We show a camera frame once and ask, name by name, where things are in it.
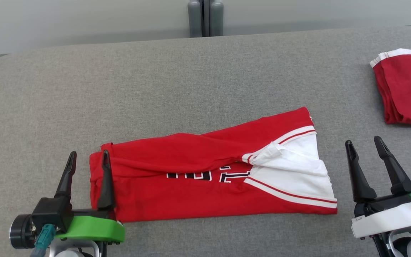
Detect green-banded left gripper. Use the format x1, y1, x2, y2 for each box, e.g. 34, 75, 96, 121
54, 150, 126, 246

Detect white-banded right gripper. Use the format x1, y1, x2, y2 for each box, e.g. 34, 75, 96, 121
345, 136, 411, 239

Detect red shorts with white stripe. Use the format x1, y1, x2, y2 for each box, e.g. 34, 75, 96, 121
369, 48, 411, 129

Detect red white lettered jersey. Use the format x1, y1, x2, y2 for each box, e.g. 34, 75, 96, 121
88, 106, 338, 223

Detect teal plug camera cable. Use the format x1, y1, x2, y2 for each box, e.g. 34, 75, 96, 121
30, 224, 57, 257

